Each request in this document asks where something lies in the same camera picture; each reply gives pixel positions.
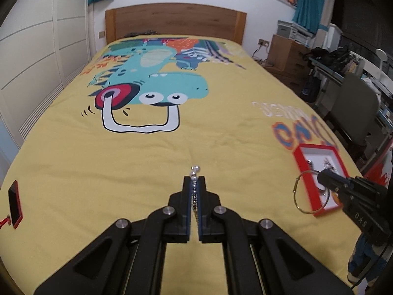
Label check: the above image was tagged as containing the wooden dresser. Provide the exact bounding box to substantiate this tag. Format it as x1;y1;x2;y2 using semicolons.
268;34;312;83

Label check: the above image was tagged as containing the white printer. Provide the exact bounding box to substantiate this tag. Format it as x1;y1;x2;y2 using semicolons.
276;20;314;45

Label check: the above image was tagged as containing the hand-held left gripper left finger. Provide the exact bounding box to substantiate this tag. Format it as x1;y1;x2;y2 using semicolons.
33;176;197;295

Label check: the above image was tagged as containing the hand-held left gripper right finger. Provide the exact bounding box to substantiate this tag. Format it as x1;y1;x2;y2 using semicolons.
196;176;353;295

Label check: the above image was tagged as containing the grey desk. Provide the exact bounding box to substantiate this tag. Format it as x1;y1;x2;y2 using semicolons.
309;57;347;83

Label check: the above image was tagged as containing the grey chair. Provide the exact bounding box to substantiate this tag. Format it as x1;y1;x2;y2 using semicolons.
325;73;379;160

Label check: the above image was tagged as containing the wooden headboard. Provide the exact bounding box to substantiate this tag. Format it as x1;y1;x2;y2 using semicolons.
105;3;247;46

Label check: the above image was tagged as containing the red phone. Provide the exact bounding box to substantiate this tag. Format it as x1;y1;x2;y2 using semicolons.
8;181;23;229

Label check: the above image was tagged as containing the dark blue backpack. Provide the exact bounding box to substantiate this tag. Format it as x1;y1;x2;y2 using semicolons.
301;75;321;103

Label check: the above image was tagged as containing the long teal curtain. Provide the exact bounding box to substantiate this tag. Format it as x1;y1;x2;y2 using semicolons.
292;0;327;34

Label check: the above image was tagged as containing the thin gold bangle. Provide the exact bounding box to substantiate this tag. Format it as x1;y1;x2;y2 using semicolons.
294;170;334;214

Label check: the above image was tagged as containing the silver bead chain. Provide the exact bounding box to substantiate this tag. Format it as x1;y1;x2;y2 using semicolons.
190;165;201;222

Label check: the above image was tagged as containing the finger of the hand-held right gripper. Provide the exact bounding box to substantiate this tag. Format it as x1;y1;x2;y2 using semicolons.
318;170;353;192
330;191;347;206

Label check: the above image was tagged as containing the red white printed item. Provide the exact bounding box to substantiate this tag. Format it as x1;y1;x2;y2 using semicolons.
367;138;393;188

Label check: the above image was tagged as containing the white desk lamp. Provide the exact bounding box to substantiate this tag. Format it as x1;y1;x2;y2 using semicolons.
376;48;388;74

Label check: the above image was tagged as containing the white wardrobe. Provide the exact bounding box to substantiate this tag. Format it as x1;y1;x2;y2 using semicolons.
0;0;93;136

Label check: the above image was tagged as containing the yellow printed blanket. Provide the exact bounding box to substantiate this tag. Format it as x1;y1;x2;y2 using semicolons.
6;35;366;295

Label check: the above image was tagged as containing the black cable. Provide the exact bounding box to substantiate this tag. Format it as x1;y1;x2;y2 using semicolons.
252;45;274;66

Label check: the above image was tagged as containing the black bag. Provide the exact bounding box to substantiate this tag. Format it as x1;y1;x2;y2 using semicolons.
310;45;352;68

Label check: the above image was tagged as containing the person's patterned clothing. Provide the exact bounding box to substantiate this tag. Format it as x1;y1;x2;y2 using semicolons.
348;236;389;283

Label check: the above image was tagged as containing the red jewelry box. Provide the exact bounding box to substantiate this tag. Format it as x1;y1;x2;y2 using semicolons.
292;143;350;219

